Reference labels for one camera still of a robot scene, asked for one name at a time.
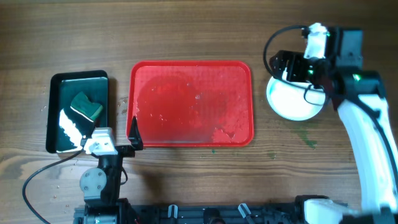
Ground white plate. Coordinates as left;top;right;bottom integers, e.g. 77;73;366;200
266;77;326;121

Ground green yellow sponge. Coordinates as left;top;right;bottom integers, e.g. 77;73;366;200
70;91;103;123

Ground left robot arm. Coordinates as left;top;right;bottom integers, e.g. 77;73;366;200
73;117;144;224

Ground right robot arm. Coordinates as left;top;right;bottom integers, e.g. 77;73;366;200
263;23;397;223

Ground red plastic tray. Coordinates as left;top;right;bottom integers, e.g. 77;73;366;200
126;60;254;147

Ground black water tray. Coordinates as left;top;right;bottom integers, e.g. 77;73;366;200
45;70;109;154

